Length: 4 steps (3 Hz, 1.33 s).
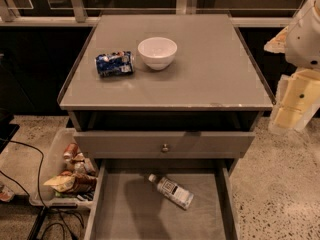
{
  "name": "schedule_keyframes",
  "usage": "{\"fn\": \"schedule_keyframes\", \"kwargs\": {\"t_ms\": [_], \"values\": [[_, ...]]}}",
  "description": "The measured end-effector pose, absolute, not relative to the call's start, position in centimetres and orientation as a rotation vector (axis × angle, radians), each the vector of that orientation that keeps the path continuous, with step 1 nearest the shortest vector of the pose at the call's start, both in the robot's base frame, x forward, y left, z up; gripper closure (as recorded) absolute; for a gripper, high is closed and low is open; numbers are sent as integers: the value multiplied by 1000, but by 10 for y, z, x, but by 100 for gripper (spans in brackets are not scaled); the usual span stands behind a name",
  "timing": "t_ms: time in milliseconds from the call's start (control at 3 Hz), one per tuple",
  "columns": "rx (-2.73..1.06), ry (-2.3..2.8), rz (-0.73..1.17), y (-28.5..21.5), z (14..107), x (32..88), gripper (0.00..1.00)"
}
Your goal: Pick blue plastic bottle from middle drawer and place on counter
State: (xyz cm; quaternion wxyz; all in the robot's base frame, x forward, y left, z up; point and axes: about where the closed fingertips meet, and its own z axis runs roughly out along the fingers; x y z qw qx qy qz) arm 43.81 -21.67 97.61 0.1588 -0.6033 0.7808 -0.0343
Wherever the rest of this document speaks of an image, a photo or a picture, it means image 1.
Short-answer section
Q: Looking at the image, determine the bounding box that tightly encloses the brown snack bag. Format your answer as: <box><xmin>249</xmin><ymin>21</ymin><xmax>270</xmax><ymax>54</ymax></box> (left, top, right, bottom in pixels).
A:
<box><xmin>71</xmin><ymin>173</ymin><xmax>97</xmax><ymax>193</ymax></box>

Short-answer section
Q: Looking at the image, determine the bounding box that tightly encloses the clear plastic storage bin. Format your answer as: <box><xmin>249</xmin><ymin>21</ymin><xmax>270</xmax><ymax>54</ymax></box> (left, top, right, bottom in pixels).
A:
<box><xmin>29</xmin><ymin>128</ymin><xmax>92</xmax><ymax>209</ymax></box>

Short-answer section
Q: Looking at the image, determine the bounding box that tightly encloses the black cable on floor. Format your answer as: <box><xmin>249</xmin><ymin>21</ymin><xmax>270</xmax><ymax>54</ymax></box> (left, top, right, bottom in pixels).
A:
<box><xmin>0</xmin><ymin>138</ymin><xmax>85</xmax><ymax>240</ymax></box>

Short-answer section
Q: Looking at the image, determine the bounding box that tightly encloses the clear plastic water bottle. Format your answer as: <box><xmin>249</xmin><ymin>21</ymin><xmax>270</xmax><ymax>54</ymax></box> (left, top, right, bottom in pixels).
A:
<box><xmin>148</xmin><ymin>174</ymin><xmax>194</xmax><ymax>210</ymax></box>

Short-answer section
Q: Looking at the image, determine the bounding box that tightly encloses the closed grey upper drawer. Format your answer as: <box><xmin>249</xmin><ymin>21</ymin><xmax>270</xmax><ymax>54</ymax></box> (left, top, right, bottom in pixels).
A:
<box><xmin>74</xmin><ymin>131</ymin><xmax>254</xmax><ymax>159</ymax></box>

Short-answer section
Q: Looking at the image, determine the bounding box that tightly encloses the blue crushed soda can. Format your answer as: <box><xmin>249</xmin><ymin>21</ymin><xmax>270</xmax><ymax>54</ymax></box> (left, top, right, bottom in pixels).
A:
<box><xmin>95</xmin><ymin>51</ymin><xmax>134</xmax><ymax>78</ymax></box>

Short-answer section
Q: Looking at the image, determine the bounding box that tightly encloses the red white can on floor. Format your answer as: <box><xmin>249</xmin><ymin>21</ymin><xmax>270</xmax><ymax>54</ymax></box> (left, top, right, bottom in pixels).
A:
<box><xmin>0</xmin><ymin>182</ymin><xmax>15</xmax><ymax>202</ymax></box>

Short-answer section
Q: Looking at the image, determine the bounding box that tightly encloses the red soda can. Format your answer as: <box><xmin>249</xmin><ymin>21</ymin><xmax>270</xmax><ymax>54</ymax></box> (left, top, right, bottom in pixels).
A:
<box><xmin>63</xmin><ymin>143</ymin><xmax>78</xmax><ymax>160</ymax></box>

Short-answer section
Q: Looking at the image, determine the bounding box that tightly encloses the white metal railing frame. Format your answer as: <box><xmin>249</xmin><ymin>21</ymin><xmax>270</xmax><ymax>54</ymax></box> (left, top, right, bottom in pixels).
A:
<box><xmin>0</xmin><ymin>0</ymin><xmax>307</xmax><ymax>27</ymax></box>

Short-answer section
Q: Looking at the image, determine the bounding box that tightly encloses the round metal drawer knob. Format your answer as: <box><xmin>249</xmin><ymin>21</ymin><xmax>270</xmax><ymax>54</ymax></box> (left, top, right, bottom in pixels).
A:
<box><xmin>161</xmin><ymin>144</ymin><xmax>169</xmax><ymax>153</ymax></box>

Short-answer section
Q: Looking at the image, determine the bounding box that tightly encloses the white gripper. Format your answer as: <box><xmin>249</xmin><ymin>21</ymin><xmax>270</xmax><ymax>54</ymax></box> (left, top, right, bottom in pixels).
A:
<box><xmin>264</xmin><ymin>17</ymin><xmax>320</xmax><ymax>132</ymax></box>

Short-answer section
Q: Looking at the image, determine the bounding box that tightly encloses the yellow snack bag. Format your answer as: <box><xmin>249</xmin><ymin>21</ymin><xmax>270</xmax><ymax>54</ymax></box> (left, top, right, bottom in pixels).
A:
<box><xmin>44</xmin><ymin>176</ymin><xmax>75</xmax><ymax>193</ymax></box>

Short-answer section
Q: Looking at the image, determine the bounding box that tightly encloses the black object at left edge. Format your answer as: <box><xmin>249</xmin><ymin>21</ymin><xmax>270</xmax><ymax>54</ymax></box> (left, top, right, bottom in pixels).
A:
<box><xmin>0</xmin><ymin>108</ymin><xmax>19</xmax><ymax>153</ymax></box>

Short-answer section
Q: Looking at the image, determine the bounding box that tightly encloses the white ceramic bowl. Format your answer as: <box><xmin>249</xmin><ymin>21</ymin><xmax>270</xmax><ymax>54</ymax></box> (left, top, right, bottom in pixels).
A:
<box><xmin>138</xmin><ymin>37</ymin><xmax>178</xmax><ymax>70</ymax></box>

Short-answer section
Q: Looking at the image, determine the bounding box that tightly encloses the grey drawer cabinet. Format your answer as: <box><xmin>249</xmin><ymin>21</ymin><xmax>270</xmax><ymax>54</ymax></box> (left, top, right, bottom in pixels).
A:
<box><xmin>56</xmin><ymin>13</ymin><xmax>277</xmax><ymax>240</ymax></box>

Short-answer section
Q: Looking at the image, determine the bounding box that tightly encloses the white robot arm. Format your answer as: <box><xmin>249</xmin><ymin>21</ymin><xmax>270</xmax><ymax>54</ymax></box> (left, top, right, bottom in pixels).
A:
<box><xmin>264</xmin><ymin>0</ymin><xmax>320</xmax><ymax>134</ymax></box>

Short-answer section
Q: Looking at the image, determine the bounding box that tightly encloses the open grey middle drawer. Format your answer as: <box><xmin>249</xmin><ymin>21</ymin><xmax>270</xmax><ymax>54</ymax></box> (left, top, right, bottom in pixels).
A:
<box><xmin>85</xmin><ymin>159</ymin><xmax>240</xmax><ymax>240</ymax></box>

